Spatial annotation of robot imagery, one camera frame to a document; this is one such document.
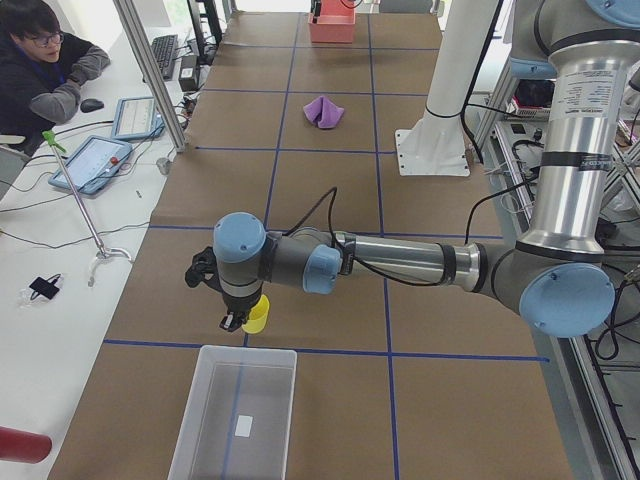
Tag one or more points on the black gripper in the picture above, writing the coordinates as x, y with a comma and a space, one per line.
237, 305

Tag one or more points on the yellow plastic cup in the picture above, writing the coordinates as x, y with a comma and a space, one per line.
258, 316

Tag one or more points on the purple microfiber cloth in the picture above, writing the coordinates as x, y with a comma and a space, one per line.
323, 113

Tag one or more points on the clear plastic box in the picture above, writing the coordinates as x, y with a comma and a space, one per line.
237, 420

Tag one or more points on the reacher grabber stick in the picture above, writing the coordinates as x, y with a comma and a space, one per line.
104, 254

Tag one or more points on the near teach pendant tablet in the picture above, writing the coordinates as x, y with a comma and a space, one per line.
95, 162

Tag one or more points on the teach pendant tablet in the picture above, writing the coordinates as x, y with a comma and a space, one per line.
136, 118
95, 162

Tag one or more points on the far teach pendant tablet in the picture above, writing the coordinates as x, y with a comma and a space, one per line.
136, 118

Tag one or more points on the black power adapter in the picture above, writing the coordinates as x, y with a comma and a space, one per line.
189, 73

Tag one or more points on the red cylinder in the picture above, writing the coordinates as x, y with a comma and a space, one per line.
23, 446

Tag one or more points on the black computer mouse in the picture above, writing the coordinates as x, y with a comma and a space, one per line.
90, 105

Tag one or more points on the black keyboard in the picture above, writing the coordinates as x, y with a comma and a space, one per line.
164, 51

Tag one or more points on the pink plastic bin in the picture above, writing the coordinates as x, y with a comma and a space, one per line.
332, 21

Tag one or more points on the person in dark jacket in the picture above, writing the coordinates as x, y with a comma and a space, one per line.
42, 71

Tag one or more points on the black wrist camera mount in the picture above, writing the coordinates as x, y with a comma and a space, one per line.
203, 270

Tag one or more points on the aluminium frame post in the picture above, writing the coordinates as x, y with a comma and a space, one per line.
136, 35

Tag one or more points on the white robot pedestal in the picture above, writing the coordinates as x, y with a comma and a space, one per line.
435, 146

